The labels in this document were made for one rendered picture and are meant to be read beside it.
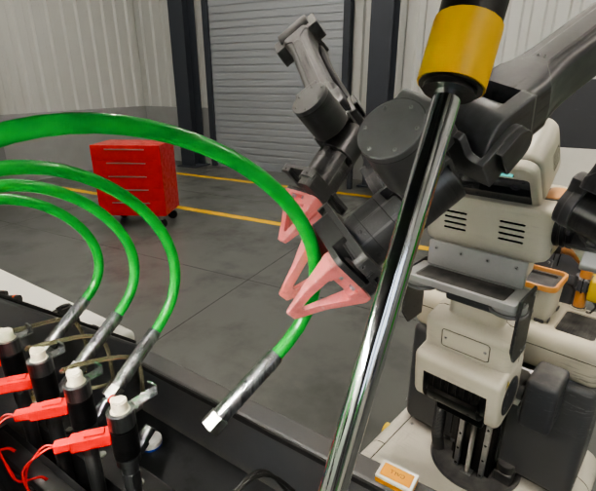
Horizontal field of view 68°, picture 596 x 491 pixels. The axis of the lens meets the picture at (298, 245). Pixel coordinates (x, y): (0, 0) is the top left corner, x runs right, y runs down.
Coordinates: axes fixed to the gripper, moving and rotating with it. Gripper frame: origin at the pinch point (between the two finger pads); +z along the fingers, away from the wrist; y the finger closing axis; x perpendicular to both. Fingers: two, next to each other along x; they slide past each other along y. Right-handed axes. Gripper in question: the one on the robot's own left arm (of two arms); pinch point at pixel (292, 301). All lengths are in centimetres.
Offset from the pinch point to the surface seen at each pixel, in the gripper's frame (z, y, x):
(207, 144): -5.8, 0.0, -17.8
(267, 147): 43, -658, 287
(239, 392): 9.0, 4.8, 0.3
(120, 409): 20.0, 1.2, -4.8
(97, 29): 126, -837, 7
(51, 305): 55, -55, 3
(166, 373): 35.3, -25.8, 16.7
